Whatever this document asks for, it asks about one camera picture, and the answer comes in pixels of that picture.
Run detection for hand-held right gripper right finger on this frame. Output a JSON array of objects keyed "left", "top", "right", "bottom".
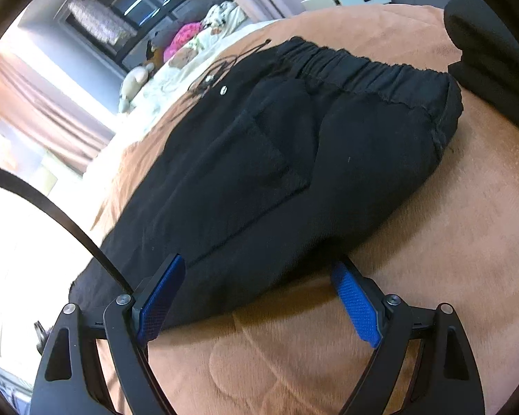
[{"left": 331, "top": 254, "right": 487, "bottom": 415}]

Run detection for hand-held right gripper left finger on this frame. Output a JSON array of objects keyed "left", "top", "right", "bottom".
[{"left": 31, "top": 253, "right": 186, "bottom": 415}]

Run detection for black pants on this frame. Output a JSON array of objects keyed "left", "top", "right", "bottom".
[{"left": 67, "top": 37, "right": 464, "bottom": 331}]

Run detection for orange blanket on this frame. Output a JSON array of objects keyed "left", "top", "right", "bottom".
[{"left": 84, "top": 3, "right": 519, "bottom": 415}]

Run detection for beige plush toy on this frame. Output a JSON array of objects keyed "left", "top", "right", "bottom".
[{"left": 118, "top": 63, "right": 156, "bottom": 114}]

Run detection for pink plush toy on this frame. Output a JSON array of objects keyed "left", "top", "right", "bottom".
[{"left": 163, "top": 22, "right": 204, "bottom": 62}]

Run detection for hanging floral garment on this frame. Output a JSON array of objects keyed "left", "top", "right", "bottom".
[{"left": 67, "top": 0, "right": 137, "bottom": 46}]

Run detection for dark cloth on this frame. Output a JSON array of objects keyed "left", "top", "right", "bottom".
[{"left": 443, "top": 0, "right": 519, "bottom": 139}]

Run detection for white patterned cloth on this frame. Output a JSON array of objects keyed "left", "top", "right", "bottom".
[{"left": 199, "top": 1, "right": 248, "bottom": 37}]

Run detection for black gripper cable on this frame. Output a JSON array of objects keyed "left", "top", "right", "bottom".
[{"left": 0, "top": 162, "right": 135, "bottom": 295}]

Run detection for thin black cable with device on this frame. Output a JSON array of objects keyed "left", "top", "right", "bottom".
[{"left": 186, "top": 39, "right": 272, "bottom": 98}]

